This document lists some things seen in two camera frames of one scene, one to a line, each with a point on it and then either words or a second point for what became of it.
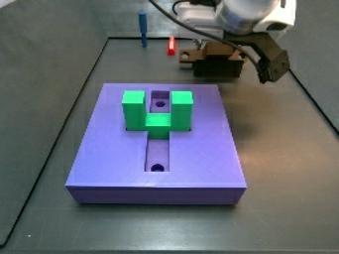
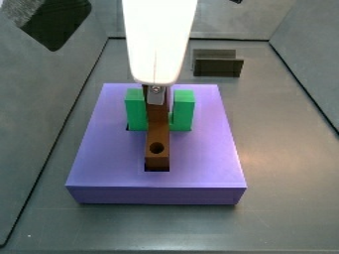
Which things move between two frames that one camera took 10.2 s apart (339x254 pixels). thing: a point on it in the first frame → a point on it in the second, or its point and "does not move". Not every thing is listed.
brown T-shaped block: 216,48 → 156,132
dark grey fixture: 218,66 does not move
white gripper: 203,17 → 158,32
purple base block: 194,169 does not move
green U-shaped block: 158,123 does not move
